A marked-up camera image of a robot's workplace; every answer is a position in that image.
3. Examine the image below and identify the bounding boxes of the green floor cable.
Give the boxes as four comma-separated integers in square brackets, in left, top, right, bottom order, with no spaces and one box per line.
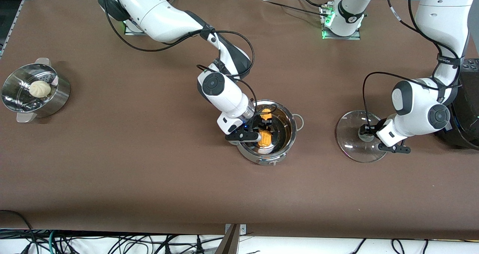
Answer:
[45,231,57,254]

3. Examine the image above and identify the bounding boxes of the stainless steel cooking pot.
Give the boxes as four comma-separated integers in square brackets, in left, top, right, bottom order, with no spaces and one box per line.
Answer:
[236,99,305,167]

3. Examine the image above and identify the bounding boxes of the silver steamer pot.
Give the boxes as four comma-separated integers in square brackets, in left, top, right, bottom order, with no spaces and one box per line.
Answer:
[1,58,71,123]

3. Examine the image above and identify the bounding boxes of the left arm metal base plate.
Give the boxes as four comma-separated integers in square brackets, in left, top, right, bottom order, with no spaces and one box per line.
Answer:
[321,4,362,41]

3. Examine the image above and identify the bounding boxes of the glass pot lid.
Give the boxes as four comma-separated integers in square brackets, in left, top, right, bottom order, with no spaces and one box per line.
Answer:
[335,110,390,163]

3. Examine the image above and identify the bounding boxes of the yellow corn cob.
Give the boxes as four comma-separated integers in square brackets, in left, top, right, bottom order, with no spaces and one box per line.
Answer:
[258,111,275,149]

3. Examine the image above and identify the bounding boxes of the black floor cable bundle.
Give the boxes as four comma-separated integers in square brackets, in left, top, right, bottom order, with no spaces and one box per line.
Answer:
[0,209,225,254]

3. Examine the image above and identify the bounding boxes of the white steamed bun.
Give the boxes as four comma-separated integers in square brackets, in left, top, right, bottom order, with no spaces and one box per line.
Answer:
[29,80,52,99]

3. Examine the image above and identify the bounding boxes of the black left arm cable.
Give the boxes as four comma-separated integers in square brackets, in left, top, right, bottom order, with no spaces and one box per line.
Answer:
[361,0,464,132]

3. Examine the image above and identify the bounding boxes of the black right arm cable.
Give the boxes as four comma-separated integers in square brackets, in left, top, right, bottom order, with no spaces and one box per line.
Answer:
[103,0,278,135]

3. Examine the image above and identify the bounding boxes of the black left base cables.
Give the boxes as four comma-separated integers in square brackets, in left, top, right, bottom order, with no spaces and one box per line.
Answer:
[260,0,331,19]

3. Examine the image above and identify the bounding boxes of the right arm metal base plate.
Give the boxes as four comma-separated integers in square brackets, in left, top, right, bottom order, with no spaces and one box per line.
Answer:
[124,19,147,36]

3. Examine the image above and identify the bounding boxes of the black round appliance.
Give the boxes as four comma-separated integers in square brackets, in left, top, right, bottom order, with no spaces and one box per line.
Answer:
[433,58,479,151]

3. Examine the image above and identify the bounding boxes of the metal table edge bracket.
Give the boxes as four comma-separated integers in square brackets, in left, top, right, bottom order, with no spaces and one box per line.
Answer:
[214,223,247,254]

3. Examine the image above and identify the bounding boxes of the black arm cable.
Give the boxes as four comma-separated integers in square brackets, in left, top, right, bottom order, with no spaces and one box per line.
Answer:
[361,0,464,132]
[103,0,278,135]

